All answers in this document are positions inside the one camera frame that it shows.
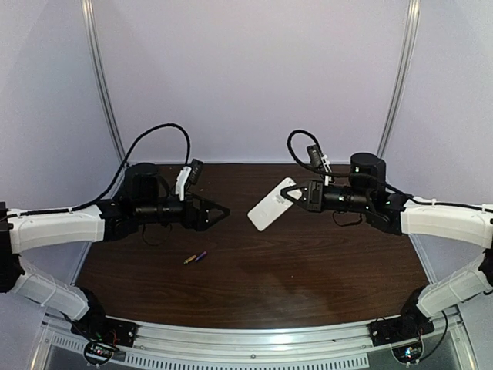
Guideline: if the white remote control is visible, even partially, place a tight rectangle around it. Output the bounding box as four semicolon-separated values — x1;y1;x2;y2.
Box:
247;177;296;232

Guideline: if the gold AAA battery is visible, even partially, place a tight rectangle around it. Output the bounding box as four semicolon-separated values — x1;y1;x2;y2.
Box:
183;255;197;265

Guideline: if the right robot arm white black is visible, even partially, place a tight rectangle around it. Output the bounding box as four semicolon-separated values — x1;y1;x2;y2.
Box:
280;153;492;327

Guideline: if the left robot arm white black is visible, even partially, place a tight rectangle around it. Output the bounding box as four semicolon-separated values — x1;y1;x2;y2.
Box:
1;160;230;338

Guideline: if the purple AAA battery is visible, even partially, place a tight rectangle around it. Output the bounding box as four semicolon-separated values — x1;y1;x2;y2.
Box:
194;251;208;262

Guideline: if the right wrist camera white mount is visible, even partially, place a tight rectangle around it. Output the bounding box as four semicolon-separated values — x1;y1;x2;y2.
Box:
307;144;334;186

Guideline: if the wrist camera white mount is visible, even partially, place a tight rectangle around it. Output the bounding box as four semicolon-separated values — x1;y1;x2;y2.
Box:
307;144;334;186
174;159;204;201

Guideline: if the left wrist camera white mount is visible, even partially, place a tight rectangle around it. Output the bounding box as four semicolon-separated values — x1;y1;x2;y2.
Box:
174;159;204;201

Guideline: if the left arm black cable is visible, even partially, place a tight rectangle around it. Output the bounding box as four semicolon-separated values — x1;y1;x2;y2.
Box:
7;123;193;217

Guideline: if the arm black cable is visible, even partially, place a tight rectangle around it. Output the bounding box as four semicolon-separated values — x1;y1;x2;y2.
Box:
287;129;493;213
7;123;193;217

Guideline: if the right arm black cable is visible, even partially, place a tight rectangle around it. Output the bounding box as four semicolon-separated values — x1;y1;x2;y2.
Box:
287;129;493;213

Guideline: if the front aluminium rail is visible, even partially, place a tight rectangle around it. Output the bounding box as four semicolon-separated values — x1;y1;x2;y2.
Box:
40;302;463;369

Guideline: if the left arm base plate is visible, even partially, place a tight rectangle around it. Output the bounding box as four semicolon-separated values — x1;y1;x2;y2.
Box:
67;318;139;348

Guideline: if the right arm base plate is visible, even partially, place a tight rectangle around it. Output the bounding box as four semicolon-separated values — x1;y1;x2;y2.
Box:
367;316;434;347

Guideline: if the right aluminium frame post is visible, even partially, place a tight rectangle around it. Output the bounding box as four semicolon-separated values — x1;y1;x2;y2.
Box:
377;0;421;158

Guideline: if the aluminium frame post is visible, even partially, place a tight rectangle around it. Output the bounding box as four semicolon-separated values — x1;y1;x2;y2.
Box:
377;0;421;158
81;0;128;165

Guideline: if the left aluminium frame post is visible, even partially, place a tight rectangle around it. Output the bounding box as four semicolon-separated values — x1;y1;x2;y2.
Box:
81;0;128;165

